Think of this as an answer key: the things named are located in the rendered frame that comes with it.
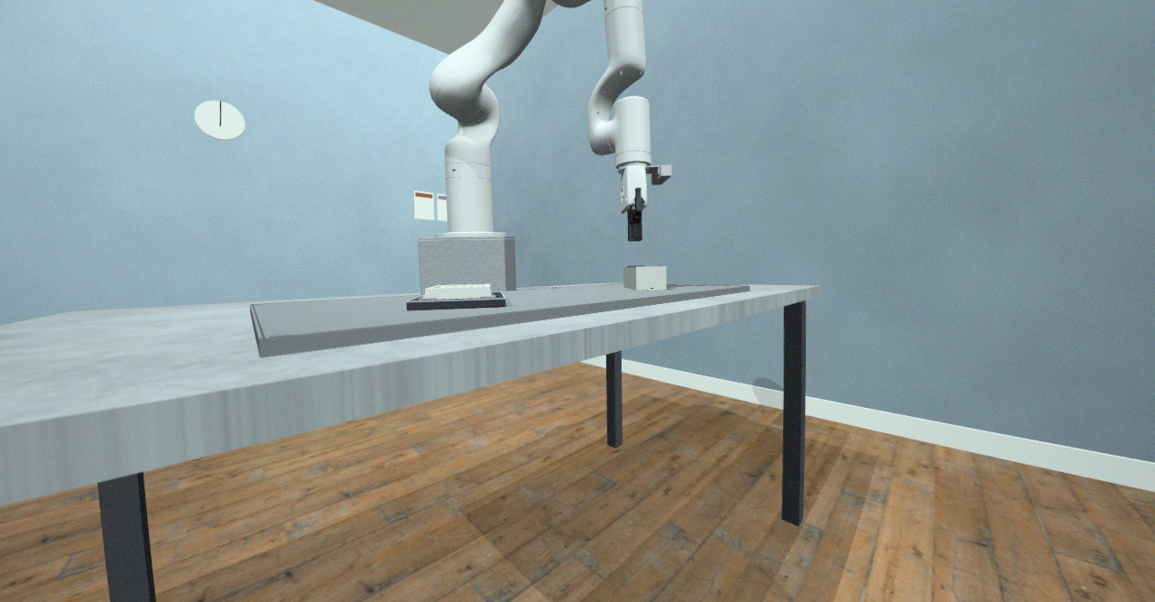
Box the white operator panel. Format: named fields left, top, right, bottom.
left=624, top=265, right=666, bottom=291

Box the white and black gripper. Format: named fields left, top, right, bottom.
left=618, top=164, right=648, bottom=241

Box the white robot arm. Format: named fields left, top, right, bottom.
left=429, top=0, right=672, bottom=237

